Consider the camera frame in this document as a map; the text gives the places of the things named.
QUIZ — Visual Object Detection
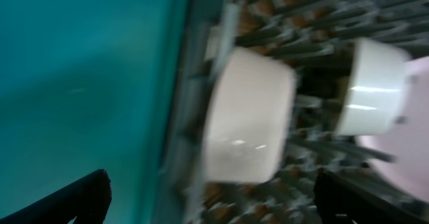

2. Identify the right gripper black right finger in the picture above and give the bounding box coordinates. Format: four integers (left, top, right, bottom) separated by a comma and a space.
313, 172, 426, 224

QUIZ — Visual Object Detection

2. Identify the large white plate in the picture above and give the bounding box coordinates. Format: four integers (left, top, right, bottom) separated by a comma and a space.
355, 57, 428, 202

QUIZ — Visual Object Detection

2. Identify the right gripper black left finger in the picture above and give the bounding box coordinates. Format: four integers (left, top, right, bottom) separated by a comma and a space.
1, 169, 112, 224

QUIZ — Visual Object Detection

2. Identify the pink bowl with food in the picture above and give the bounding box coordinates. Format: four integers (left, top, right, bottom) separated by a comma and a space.
202, 47, 296, 183

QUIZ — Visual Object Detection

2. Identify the grey dishwasher rack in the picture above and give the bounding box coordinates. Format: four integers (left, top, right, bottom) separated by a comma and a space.
152, 0, 428, 224

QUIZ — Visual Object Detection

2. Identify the teal plastic tray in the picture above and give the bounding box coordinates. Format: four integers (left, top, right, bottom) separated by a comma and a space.
1, 0, 188, 223

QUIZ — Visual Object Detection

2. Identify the white bowl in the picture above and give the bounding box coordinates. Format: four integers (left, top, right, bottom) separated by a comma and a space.
334, 38, 411, 136

